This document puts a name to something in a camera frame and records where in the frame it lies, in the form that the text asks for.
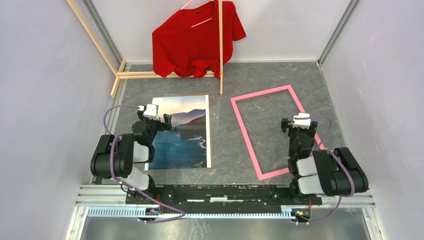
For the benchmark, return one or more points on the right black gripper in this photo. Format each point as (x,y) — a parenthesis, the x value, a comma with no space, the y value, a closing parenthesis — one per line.
(285,124)

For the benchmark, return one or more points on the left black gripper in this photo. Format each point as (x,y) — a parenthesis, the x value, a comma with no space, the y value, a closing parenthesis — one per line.
(166,125)

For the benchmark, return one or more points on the pink wooden picture frame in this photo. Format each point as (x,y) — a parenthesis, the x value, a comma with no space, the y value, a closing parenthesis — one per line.
(272,174)

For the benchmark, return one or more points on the landscape photo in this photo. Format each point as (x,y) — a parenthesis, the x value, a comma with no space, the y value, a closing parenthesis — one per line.
(188,144)

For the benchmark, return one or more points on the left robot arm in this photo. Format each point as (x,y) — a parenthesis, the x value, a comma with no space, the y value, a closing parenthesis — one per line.
(115,156)

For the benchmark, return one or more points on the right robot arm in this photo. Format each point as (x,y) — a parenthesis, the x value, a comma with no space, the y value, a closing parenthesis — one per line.
(317,170)

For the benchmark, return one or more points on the wooden clothes rack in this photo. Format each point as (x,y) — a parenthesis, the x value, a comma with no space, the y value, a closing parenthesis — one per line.
(119,72)

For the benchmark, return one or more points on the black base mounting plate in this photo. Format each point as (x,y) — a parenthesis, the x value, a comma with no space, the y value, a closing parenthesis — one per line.
(220,199)

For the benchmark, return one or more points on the red t-shirt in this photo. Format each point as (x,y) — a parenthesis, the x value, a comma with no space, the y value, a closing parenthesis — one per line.
(185,51)

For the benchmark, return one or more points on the pink clothes hanger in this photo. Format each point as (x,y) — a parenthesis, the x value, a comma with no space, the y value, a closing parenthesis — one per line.
(199,15)

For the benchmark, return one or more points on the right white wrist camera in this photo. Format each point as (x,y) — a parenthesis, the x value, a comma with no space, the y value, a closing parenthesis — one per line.
(302,120)

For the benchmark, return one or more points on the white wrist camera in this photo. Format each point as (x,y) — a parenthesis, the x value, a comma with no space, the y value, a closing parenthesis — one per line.
(302,120)
(149,111)

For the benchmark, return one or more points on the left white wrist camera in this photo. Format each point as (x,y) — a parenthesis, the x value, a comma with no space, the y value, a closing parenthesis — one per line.
(149,111)

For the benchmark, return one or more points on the aluminium rail frame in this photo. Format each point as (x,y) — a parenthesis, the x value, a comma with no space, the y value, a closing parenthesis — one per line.
(101,212)

